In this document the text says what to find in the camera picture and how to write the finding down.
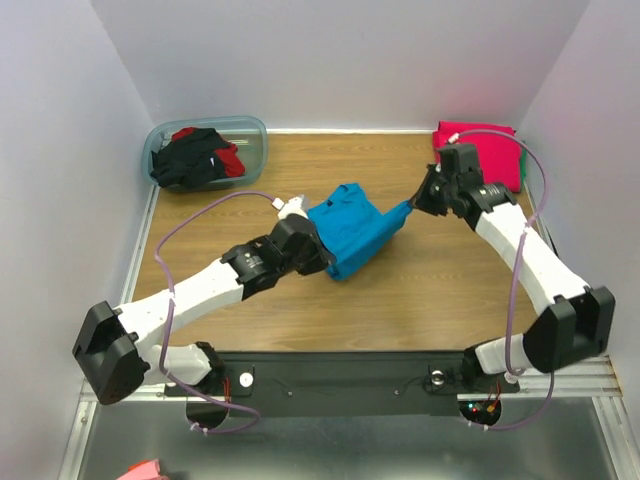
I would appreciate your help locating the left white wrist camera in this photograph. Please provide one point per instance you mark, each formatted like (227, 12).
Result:
(298, 205)

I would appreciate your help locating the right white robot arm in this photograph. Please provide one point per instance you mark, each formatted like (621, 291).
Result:
(573, 319)

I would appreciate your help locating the folded pink t shirt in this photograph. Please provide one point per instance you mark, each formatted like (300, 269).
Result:
(499, 158)

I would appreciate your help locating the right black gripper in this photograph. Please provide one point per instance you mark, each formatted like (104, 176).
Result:
(430, 189)

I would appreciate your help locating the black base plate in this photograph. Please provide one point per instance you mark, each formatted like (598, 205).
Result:
(292, 384)

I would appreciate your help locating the pink cloth at bottom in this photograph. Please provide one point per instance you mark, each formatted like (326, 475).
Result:
(145, 470)

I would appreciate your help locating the folded green t shirt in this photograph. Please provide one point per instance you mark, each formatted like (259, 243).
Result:
(522, 165)

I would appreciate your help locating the red t shirt in bin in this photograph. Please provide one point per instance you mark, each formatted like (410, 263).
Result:
(203, 151)

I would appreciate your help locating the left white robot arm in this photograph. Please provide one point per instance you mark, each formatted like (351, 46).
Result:
(243, 271)

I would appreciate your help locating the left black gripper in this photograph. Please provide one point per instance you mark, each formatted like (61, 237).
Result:
(322, 257)

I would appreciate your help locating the aluminium frame rail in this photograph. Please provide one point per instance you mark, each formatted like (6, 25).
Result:
(104, 349)

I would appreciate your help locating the clear blue plastic bin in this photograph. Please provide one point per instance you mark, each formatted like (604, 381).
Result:
(246, 132)

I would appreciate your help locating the black t shirt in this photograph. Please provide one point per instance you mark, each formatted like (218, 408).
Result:
(167, 175)

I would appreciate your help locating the blue t shirt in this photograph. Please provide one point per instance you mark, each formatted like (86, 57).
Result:
(353, 230)

